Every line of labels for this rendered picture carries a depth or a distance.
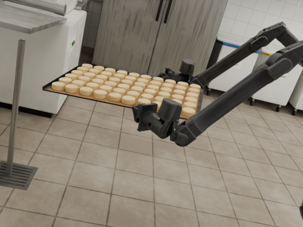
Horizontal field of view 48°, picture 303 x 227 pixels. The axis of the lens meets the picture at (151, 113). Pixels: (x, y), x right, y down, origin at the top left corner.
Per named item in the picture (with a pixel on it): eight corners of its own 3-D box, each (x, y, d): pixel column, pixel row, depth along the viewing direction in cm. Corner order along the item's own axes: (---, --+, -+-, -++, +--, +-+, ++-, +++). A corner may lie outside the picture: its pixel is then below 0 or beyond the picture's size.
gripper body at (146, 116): (135, 129, 120) (146, 139, 115) (139, 103, 116) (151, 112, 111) (150, 127, 124) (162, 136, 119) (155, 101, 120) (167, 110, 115)
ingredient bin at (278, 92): (248, 107, 467) (269, 53, 436) (236, 90, 525) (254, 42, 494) (284, 115, 474) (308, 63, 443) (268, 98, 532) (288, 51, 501)
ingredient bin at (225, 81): (204, 97, 459) (222, 42, 428) (195, 80, 516) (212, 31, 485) (241, 105, 467) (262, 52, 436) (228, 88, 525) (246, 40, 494)
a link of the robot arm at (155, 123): (158, 140, 109) (170, 140, 113) (164, 120, 108) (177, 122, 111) (146, 130, 114) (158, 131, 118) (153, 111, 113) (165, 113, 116)
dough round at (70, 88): (61, 90, 131) (62, 85, 130) (71, 88, 135) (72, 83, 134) (71, 94, 128) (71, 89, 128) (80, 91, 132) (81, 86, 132)
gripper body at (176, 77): (163, 67, 164) (176, 66, 168) (160, 86, 168) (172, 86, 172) (172, 71, 159) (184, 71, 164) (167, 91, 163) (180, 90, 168)
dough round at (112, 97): (123, 101, 129) (124, 96, 129) (112, 102, 126) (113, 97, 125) (116, 96, 133) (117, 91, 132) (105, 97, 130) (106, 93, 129)
